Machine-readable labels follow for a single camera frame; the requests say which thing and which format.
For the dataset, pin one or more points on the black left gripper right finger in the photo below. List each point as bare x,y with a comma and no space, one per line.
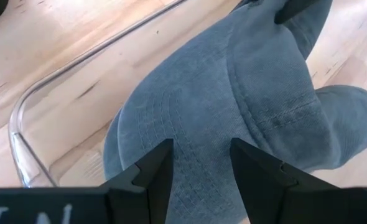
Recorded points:
264,193

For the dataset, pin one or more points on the clear plastic tray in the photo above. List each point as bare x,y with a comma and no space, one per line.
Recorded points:
77,93

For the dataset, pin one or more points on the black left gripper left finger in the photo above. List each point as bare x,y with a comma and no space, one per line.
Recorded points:
146,193

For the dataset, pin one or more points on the grey baseball cap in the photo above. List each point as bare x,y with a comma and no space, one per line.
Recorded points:
233,93

